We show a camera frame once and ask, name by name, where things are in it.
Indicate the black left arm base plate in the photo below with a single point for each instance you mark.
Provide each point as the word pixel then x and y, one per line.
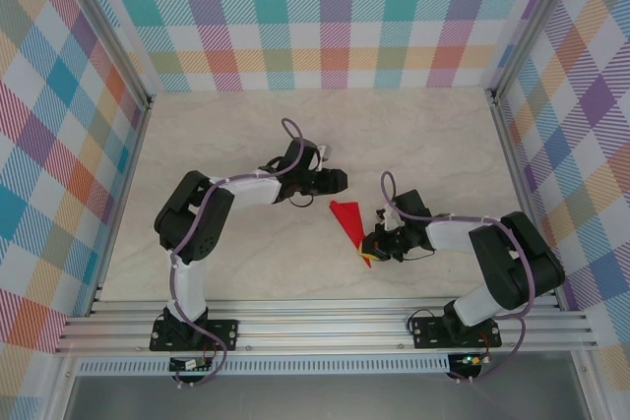
pixel 224 334

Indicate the aluminium side rail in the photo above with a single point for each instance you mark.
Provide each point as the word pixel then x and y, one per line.
pixel 524 198
pixel 120 208

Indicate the aluminium mounting rail beam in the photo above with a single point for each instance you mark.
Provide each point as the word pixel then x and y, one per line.
pixel 320 326

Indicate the aluminium corner post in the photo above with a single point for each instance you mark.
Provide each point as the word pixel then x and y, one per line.
pixel 531 21
pixel 106 31

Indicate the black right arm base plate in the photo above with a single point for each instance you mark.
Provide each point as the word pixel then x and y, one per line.
pixel 428 334

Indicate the red cloth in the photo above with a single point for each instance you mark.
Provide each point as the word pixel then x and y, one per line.
pixel 347 216

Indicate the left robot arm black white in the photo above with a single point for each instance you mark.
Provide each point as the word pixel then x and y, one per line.
pixel 251 189

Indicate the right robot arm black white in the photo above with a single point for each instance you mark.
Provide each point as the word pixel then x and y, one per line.
pixel 448 235

